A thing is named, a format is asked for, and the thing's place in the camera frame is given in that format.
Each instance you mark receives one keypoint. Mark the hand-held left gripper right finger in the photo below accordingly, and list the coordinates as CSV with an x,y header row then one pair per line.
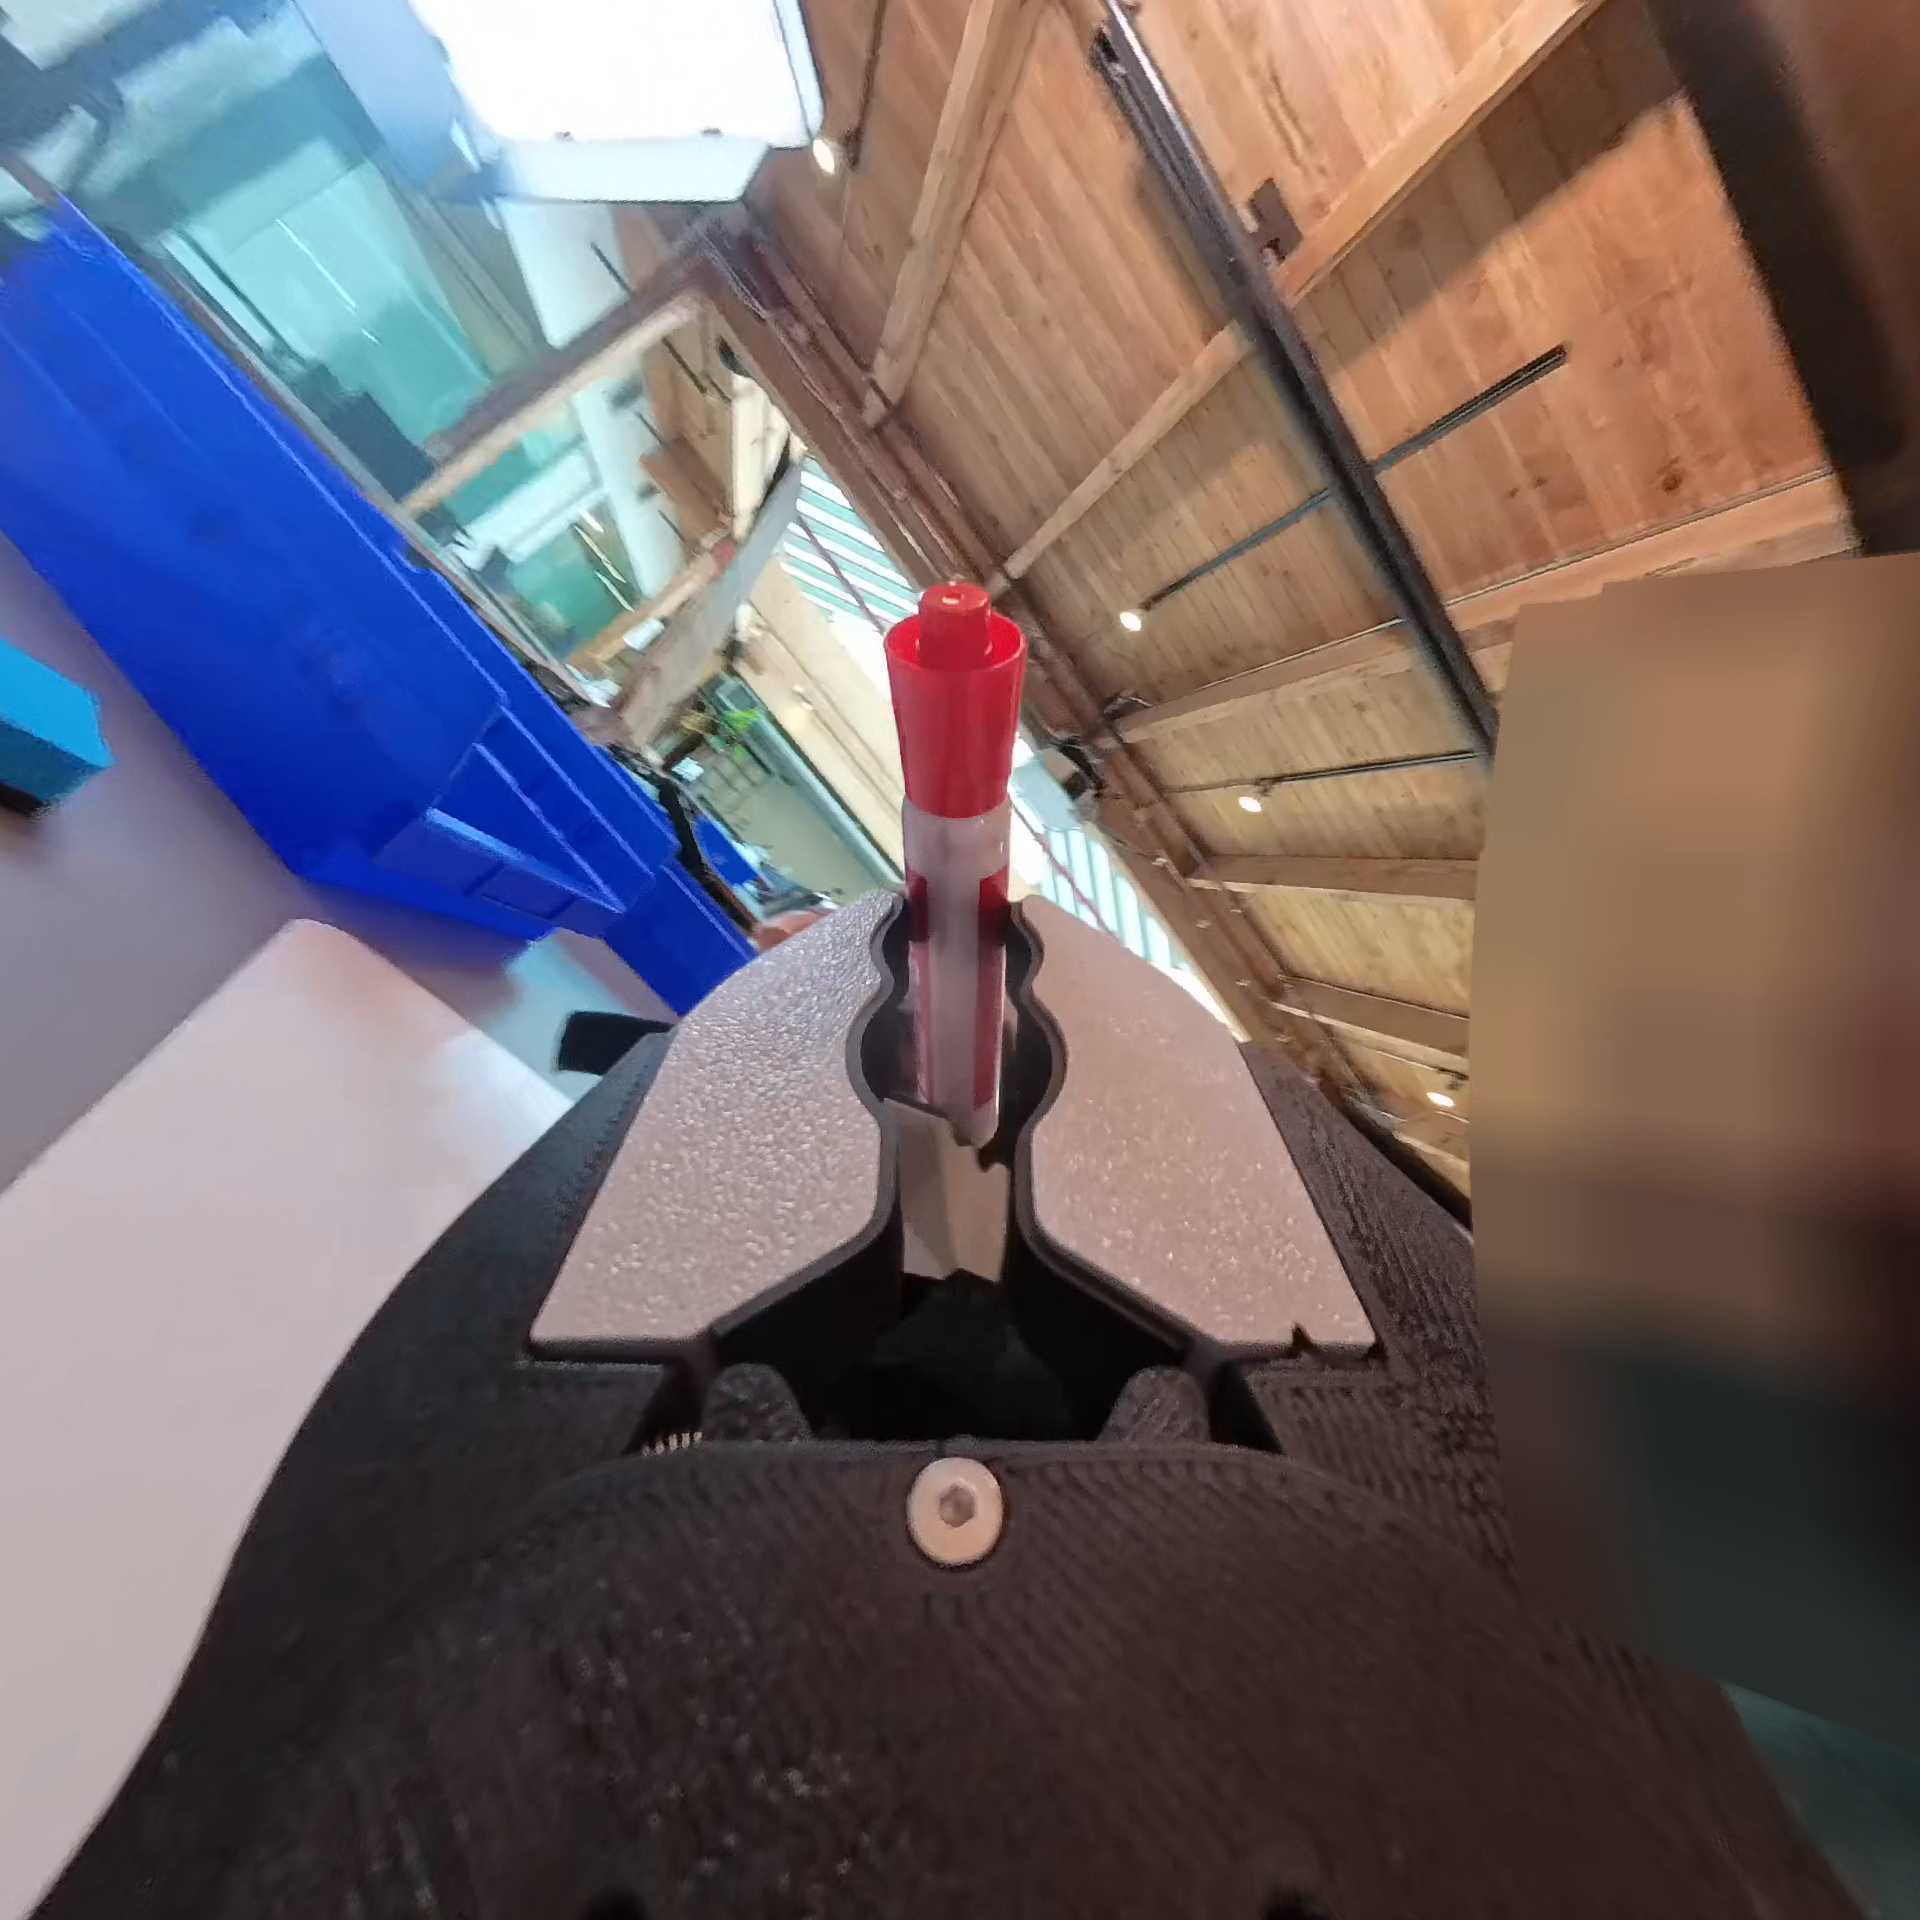
x,y
1200,1188

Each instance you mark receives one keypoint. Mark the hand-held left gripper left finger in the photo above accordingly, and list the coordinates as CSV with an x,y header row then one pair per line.
x,y
722,1188

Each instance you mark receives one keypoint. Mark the red whiteboard marker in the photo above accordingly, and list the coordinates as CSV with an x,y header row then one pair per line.
x,y
957,901

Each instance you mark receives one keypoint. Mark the white whiteboard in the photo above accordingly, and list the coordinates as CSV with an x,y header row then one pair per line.
x,y
212,1293

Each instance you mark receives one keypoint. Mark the red marker cap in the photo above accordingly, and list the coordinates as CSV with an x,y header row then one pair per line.
x,y
957,708

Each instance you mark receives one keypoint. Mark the blue storage bin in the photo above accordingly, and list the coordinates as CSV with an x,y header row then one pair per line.
x,y
240,573

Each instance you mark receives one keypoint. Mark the blue whiteboard eraser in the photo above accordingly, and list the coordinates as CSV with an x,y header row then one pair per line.
x,y
45,729

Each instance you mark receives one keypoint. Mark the person's green sweatshirt torso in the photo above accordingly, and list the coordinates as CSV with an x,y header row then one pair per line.
x,y
1836,1816

